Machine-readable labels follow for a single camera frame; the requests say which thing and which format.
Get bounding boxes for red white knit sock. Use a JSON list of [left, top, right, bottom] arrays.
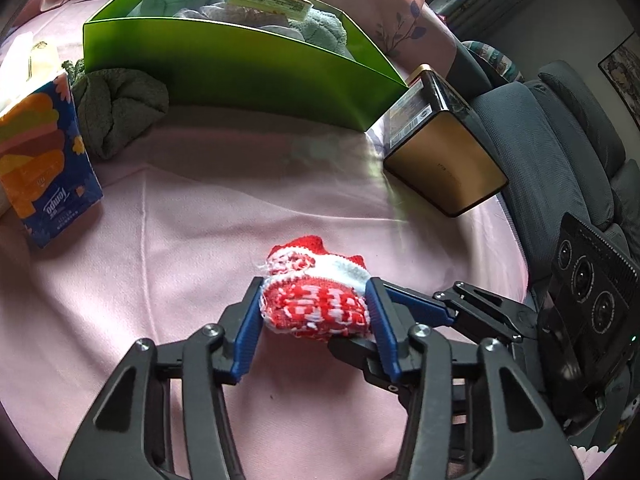
[[260, 235, 371, 341]]

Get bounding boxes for dark green knit cloth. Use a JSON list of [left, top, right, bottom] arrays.
[[62, 60, 169, 160]]

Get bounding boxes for grey knit cloth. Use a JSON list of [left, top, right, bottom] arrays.
[[283, 8, 352, 58]]

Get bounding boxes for lilac mesh bath puff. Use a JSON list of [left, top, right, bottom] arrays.
[[175, 2, 304, 40]]

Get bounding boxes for cream soft tissue pack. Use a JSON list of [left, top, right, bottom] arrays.
[[1, 32, 62, 110]]

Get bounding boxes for black gold tea tin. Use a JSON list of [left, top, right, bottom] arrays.
[[382, 64, 509, 218]]

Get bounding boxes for grey armchair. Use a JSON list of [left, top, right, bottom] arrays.
[[446, 42, 639, 309]]

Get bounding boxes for pink bed sheet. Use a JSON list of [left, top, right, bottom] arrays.
[[1, 107, 528, 479]]

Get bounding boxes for striped cushion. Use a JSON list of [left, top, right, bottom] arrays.
[[462, 40, 525, 82]]

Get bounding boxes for orange blue tissue box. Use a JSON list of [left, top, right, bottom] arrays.
[[1, 74, 103, 247]]

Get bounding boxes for green open box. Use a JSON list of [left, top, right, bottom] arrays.
[[82, 0, 408, 131]]

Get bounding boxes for framed wall picture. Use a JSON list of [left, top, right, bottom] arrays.
[[598, 32, 640, 126]]

